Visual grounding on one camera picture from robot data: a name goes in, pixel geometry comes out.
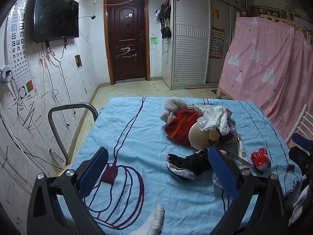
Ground white tube with label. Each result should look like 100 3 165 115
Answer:
236 134 248 162

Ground red snack wrapper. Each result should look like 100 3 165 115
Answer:
250 147 272 171

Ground black and white cloth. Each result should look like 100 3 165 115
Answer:
165 149 212 181

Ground cream oval plastic container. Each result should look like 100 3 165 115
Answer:
188 123 221 150

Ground red knitted garment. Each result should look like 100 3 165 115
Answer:
165 110 200 146

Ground light blue bed sheet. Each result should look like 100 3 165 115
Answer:
72 97 302 234

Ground white sock foot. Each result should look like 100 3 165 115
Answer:
129 204 165 235

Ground pink tree-print curtain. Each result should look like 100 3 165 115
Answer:
219 17 312 139

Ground white louvered wardrobe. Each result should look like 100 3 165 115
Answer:
161 0 254 89

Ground dark brown wooden door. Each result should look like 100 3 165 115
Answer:
103 0 151 85

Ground black bags hanging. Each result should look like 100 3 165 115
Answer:
156 0 171 39

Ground grey metal chair frame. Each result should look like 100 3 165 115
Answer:
48 102 99 165

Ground colourful wall chart poster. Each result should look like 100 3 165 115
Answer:
209 27 224 60

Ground eye chart wall poster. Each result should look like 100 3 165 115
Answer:
6 0 34 99

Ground wall-mounted black television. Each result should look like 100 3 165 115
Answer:
33 0 79 43

